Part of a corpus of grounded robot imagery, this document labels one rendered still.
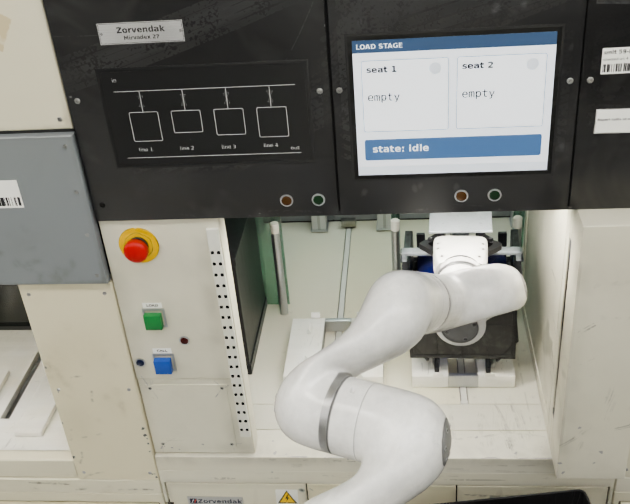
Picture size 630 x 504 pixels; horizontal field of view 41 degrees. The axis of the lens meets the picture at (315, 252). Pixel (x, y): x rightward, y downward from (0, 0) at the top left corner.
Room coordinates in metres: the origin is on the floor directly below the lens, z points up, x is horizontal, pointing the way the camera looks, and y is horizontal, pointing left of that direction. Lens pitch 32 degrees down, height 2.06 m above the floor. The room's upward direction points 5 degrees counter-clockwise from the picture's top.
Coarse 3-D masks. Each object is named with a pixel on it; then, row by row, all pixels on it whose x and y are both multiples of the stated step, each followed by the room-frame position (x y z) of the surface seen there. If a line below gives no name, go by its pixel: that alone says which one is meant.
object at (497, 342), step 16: (432, 224) 1.41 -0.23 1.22; (448, 224) 1.40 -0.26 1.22; (464, 224) 1.39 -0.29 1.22; (480, 224) 1.39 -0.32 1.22; (512, 240) 1.46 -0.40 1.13; (512, 256) 1.42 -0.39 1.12; (496, 320) 1.32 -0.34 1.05; (512, 320) 1.31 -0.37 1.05; (432, 336) 1.34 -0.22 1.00; (496, 336) 1.32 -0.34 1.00; (512, 336) 1.31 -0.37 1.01; (416, 352) 1.35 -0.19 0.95; (432, 352) 1.34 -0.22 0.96; (448, 352) 1.34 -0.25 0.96; (464, 352) 1.33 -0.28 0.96; (480, 352) 1.33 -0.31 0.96; (496, 352) 1.32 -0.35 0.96; (512, 352) 1.31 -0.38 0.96
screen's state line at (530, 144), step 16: (368, 144) 1.15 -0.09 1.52; (384, 144) 1.15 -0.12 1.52; (400, 144) 1.15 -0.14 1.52; (416, 144) 1.14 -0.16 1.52; (432, 144) 1.14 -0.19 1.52; (448, 144) 1.14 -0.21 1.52; (464, 144) 1.13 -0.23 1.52; (480, 144) 1.13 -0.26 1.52; (496, 144) 1.13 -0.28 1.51; (512, 144) 1.12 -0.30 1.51; (528, 144) 1.12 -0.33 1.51
